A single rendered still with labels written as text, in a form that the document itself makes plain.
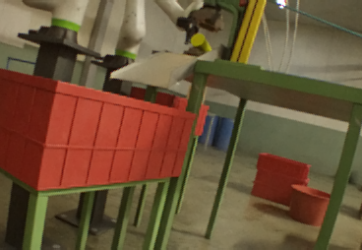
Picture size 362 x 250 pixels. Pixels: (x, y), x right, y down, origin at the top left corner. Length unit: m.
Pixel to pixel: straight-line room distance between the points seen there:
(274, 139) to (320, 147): 1.35
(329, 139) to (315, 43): 2.81
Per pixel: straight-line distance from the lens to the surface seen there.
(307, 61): 9.94
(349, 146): 1.04
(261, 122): 9.88
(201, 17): 1.51
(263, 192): 3.88
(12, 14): 5.88
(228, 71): 1.13
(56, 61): 1.34
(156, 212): 1.14
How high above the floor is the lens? 0.76
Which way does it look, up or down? 3 degrees down
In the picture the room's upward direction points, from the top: 14 degrees clockwise
